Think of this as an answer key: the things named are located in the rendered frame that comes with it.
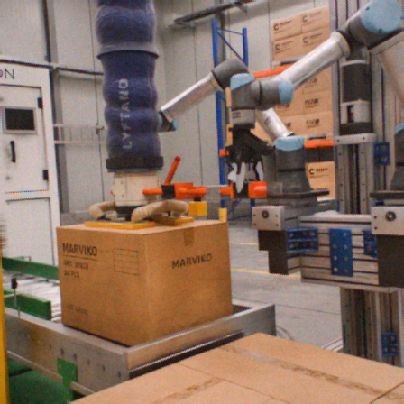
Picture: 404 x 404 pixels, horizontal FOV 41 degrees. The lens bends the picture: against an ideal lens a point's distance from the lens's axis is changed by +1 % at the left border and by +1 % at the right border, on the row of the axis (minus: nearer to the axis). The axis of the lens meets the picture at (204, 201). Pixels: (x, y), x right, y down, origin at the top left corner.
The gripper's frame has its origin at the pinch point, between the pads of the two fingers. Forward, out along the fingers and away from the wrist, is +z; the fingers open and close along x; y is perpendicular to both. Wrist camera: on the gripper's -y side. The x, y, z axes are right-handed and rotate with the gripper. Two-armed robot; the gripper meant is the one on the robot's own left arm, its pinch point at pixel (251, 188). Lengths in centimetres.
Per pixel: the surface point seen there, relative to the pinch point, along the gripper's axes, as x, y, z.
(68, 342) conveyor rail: 33, 60, 52
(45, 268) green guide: -24, 189, 47
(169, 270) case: 10.5, 29.8, 27.4
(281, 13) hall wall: -796, 606, -335
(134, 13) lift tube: 4, 50, -65
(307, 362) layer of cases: -6, -14, 54
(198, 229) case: -4.3, 29.9, 14.6
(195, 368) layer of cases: 19, 9, 54
